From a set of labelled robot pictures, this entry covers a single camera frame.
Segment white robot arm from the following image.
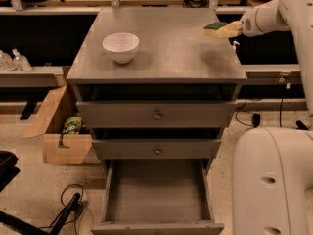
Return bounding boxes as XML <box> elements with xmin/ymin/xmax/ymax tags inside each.
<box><xmin>218</xmin><ymin>0</ymin><xmax>313</xmax><ymax>235</ymax></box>

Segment grey middle drawer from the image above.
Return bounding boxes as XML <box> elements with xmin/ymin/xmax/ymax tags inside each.
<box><xmin>92</xmin><ymin>139</ymin><xmax>221</xmax><ymax>160</ymax></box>

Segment open cardboard box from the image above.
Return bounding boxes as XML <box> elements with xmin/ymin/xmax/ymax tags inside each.
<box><xmin>23</xmin><ymin>81</ymin><xmax>100</xmax><ymax>165</ymax></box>

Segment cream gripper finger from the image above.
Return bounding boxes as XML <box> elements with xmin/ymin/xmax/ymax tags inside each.
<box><xmin>216</xmin><ymin>28</ymin><xmax>242</xmax><ymax>39</ymax></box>
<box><xmin>226</xmin><ymin>21</ymin><xmax>242</xmax><ymax>31</ymax></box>

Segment green snack bag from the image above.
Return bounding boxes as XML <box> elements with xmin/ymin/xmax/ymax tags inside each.
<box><xmin>62</xmin><ymin>113</ymin><xmax>82</xmax><ymax>135</ymax></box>

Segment yellow green sponge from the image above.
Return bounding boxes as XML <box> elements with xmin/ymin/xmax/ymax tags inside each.
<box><xmin>203</xmin><ymin>22</ymin><xmax>227</xmax><ymax>38</ymax></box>

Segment black power adapter cable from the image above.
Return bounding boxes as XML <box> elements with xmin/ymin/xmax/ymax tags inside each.
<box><xmin>234</xmin><ymin>99</ymin><xmax>262</xmax><ymax>131</ymax></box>

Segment grey top drawer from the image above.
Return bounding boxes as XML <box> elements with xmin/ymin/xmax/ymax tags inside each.
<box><xmin>76</xmin><ymin>102</ymin><xmax>236</xmax><ymax>128</ymax></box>

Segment grey open bottom drawer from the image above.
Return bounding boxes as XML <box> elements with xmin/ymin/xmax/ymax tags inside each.
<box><xmin>91</xmin><ymin>160</ymin><xmax>224</xmax><ymax>235</ymax></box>

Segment black chair base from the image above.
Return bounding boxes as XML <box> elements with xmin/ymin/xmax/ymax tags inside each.
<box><xmin>0</xmin><ymin>150</ymin><xmax>83</xmax><ymax>235</ymax></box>

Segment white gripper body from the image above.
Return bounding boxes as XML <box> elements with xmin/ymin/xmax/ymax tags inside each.
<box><xmin>240</xmin><ymin>10</ymin><xmax>261</xmax><ymax>37</ymax></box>

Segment black floor cable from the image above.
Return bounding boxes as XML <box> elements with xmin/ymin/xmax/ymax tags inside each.
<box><xmin>38</xmin><ymin>183</ymin><xmax>86</xmax><ymax>235</ymax></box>

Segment grey wooden drawer cabinet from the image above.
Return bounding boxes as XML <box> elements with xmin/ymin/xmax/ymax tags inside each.
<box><xmin>66</xmin><ymin>7</ymin><xmax>248</xmax><ymax>235</ymax></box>

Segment white ceramic bowl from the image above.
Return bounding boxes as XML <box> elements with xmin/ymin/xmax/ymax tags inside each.
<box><xmin>102</xmin><ymin>32</ymin><xmax>140</xmax><ymax>64</ymax></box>

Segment black stand leg right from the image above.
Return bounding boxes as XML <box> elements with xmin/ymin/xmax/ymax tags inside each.
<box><xmin>296</xmin><ymin>120</ymin><xmax>308</xmax><ymax>130</ymax></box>

